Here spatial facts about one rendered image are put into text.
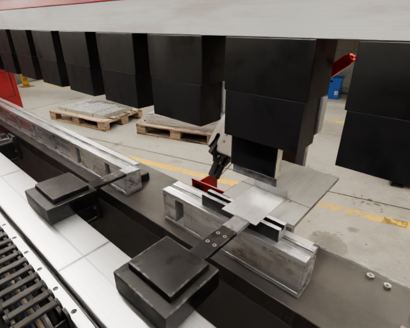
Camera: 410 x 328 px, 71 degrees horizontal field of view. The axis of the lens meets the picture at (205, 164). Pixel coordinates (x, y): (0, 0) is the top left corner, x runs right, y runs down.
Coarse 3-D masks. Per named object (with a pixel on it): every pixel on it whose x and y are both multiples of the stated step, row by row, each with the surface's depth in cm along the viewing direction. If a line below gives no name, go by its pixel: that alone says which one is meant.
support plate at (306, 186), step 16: (288, 176) 74; (304, 176) 74; (320, 176) 74; (240, 192) 67; (288, 192) 67; (304, 192) 67; (320, 192) 67; (288, 208) 62; (304, 208) 62; (288, 224) 57
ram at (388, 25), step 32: (0, 0) 102; (32, 0) 86; (64, 0) 74; (96, 0) 65; (128, 0) 58; (160, 0) 52; (192, 0) 48; (224, 0) 44; (256, 0) 40; (288, 0) 38; (320, 0) 35; (352, 0) 33; (384, 0) 31; (128, 32) 61; (160, 32) 55; (192, 32) 50; (224, 32) 46; (256, 32) 42; (288, 32) 39; (320, 32) 36; (352, 32) 34; (384, 32) 32
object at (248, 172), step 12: (240, 144) 55; (252, 144) 53; (240, 156) 56; (252, 156) 54; (264, 156) 52; (276, 156) 50; (240, 168) 58; (252, 168) 55; (264, 168) 53; (276, 168) 52; (264, 180) 55; (276, 180) 53
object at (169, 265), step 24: (168, 240) 47; (216, 240) 52; (144, 264) 43; (168, 264) 43; (192, 264) 43; (120, 288) 43; (144, 288) 40; (168, 288) 39; (192, 288) 40; (216, 288) 44; (144, 312) 40; (168, 312) 37; (192, 312) 41
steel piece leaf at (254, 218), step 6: (228, 204) 62; (234, 204) 62; (228, 210) 61; (234, 210) 61; (240, 210) 61; (246, 210) 61; (240, 216) 59; (246, 216) 59; (252, 216) 59; (258, 216) 59; (252, 222) 57; (258, 222) 57
